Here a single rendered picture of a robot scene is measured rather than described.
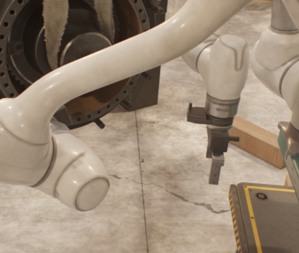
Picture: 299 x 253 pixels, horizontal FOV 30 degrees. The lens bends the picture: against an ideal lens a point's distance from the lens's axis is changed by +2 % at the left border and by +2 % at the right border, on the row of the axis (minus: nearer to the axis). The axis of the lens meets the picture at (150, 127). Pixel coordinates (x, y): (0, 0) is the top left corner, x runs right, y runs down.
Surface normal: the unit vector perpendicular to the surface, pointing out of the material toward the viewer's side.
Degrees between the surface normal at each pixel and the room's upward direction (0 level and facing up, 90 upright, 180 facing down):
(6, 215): 0
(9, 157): 92
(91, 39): 90
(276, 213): 0
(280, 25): 98
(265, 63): 95
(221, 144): 90
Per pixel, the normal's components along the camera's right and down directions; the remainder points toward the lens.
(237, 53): 0.35, 0.20
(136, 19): -0.83, 0.49
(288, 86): -0.94, 0.06
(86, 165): 0.30, -0.65
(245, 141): -0.71, 0.30
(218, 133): 0.07, -0.86
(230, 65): -0.04, 0.37
